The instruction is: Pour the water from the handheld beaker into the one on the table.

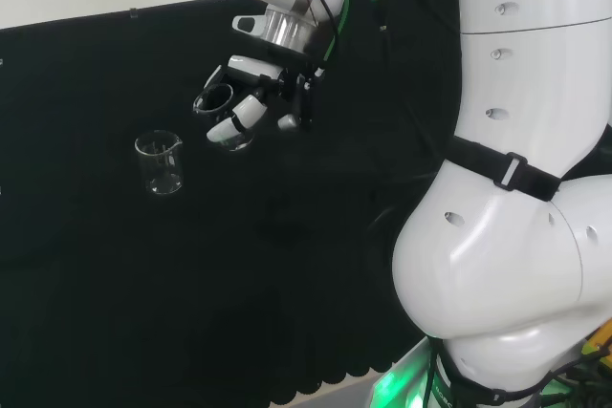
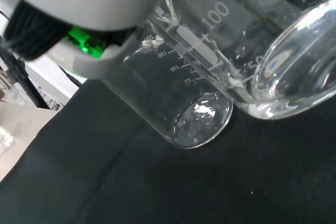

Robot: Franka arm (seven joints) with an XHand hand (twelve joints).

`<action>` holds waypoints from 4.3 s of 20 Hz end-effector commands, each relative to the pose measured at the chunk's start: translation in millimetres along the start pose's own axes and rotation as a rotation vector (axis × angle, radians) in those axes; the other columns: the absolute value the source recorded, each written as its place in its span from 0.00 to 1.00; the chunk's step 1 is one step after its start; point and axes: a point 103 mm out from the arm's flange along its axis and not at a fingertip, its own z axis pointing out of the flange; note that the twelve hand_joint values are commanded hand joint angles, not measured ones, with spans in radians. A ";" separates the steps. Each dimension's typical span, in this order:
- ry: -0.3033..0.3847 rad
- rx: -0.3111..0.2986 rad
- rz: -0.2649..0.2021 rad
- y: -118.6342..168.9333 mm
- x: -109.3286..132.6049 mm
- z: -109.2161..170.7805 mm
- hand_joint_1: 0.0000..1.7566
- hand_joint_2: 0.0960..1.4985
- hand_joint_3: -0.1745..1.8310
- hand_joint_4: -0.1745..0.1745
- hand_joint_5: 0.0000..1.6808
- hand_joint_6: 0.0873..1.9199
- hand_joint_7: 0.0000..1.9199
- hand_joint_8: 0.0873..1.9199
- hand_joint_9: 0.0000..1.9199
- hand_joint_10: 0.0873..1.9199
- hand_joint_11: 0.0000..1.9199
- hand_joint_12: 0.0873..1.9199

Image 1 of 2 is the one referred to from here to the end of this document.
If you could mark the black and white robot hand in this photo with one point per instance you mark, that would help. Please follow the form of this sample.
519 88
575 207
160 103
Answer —
248 112

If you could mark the small clear glass beaker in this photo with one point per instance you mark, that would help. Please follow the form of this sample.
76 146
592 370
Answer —
239 141

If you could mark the tall clear glass beaker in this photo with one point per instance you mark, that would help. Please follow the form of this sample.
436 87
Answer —
162 169

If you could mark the clear tape strip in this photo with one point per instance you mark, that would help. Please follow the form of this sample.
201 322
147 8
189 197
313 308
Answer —
134 12

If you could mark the black bench cloth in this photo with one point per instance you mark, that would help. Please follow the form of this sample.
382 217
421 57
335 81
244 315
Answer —
143 284

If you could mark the white wrist camera shell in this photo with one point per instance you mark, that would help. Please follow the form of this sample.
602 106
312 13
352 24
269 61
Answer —
248 25

